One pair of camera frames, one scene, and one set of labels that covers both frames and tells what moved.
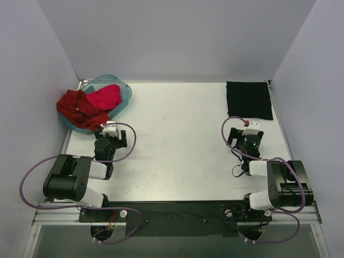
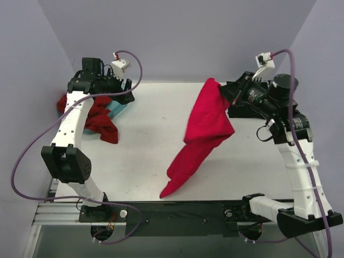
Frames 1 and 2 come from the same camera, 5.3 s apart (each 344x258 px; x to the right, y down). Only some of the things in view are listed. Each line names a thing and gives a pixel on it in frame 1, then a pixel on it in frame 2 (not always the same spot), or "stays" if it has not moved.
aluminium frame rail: x=58 y=216 stays
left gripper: x=122 y=138 -> x=126 y=90
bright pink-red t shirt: x=105 y=98 -> x=207 y=127
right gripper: x=234 y=135 -> x=236 y=90
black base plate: x=178 y=219 stays
